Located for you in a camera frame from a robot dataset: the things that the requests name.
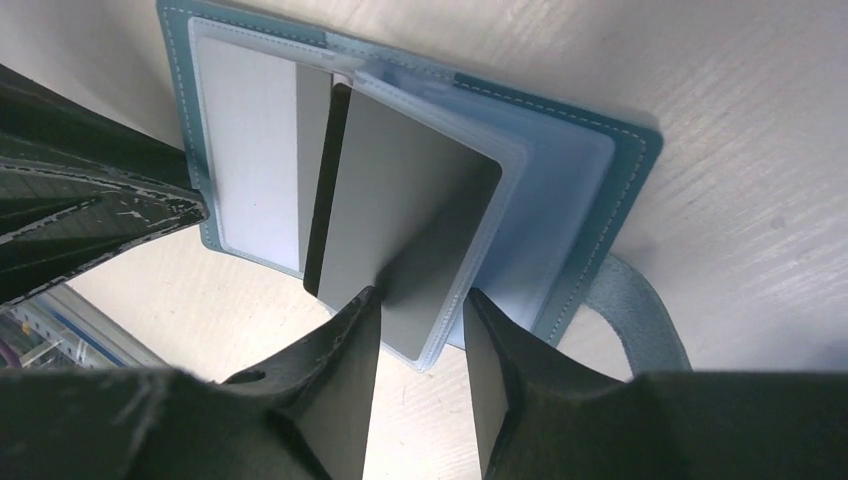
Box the white card with black stripe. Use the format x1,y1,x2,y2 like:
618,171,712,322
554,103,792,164
195,37,332,275

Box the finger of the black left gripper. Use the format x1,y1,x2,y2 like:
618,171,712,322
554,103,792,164
1,67,208,306

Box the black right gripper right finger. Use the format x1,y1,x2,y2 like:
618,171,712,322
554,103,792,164
464,289,847,479

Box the teal leather card holder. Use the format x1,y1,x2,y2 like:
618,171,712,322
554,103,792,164
156,1,690,373

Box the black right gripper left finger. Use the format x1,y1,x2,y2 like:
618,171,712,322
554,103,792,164
1,286,381,479

